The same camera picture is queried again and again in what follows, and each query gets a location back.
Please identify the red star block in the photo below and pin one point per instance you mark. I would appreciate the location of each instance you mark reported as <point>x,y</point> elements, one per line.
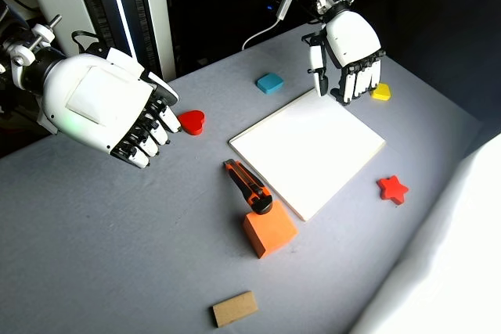
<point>392,189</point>

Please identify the blue rounded block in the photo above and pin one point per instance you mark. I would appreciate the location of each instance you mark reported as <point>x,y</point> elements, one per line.
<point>270,83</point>

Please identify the orange cube block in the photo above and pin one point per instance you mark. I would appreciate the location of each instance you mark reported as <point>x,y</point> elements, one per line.
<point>270,232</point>

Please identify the orange box cutter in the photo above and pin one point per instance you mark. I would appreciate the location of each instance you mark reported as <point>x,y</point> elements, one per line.
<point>244,183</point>

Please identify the grey table cloth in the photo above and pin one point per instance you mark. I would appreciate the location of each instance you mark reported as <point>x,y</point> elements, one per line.
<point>98,232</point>

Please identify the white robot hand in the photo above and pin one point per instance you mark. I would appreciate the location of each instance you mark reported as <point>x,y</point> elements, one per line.
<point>102,99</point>
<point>352,36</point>

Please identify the yellow block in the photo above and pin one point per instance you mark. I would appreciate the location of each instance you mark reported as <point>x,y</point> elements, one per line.
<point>383,92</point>

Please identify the white cutting board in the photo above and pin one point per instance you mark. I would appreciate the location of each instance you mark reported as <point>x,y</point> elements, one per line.
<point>309,146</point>

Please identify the white robot body column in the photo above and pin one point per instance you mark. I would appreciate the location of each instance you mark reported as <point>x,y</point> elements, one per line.
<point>152,17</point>

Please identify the red heart block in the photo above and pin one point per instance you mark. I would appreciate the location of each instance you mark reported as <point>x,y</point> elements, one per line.
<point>192,121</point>

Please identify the tan wooden block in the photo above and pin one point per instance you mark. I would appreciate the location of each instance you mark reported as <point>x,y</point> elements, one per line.
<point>235,308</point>

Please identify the white blurred panel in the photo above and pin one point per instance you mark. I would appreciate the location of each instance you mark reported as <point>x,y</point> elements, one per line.
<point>450,252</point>

